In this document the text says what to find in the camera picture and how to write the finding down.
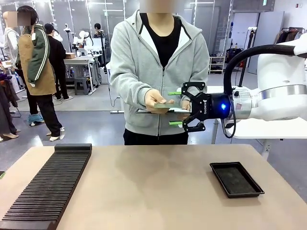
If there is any grey partition panel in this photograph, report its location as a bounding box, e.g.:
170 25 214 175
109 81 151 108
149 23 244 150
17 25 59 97
247 11 285 75

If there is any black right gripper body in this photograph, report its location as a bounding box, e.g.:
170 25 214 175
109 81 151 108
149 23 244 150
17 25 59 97
190 92 233 121

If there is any distant person in black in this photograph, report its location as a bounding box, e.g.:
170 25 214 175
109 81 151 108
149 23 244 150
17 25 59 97
93 23 108 68

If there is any grey clipboard with paper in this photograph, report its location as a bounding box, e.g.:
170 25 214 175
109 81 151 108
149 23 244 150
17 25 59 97
135 107 193 115

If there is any black camera pole stand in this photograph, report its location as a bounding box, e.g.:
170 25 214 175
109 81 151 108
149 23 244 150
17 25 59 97
238 26 258 88

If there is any black corrugated cable hose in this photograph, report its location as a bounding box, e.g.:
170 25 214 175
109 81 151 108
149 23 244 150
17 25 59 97
221 44 302 139

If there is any person's left hand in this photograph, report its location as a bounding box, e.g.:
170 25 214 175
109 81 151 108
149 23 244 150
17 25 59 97
178 100 192 121

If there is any grey plastic step stool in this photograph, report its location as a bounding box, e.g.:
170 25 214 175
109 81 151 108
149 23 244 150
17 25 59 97
73 77 91 96

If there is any person's left forearm grey sleeve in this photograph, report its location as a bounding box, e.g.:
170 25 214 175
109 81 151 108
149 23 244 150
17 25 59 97
189 69 210 97

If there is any wooden shoe rack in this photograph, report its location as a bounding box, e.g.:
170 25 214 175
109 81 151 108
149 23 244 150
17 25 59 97
209 56 226 75

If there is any clothes rack with coats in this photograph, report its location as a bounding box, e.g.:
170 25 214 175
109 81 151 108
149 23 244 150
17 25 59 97
274 27 307 45

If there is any person's right forearm grey sleeve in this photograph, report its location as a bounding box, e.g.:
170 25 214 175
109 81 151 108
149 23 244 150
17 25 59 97
109 71 154 109

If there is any green perforated PCB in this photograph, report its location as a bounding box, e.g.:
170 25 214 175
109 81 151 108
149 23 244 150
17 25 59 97
153 103 181 109

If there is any person's right hand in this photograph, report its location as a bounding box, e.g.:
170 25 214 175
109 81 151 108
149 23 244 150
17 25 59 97
144 88 167 114

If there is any white side table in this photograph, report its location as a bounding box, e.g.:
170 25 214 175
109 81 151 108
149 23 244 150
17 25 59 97
205 85 307 159

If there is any background person in black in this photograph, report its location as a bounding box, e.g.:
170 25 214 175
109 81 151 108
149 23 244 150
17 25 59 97
44 23 74 102

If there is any grey background workbench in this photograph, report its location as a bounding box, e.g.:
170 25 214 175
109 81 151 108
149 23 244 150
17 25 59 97
63 55 99 94

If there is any black shallow plastic tray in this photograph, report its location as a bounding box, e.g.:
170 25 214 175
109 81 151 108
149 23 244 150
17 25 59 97
209 161 265 199

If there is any black slotted PCB rack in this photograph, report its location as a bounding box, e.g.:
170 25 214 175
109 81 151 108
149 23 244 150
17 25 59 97
0 143 93 230

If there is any person with brown apron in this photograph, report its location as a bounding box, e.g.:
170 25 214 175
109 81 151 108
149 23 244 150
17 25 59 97
14 5 66 142

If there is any person in grey hoodie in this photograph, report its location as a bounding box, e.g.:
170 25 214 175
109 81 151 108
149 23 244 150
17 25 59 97
109 0 211 146

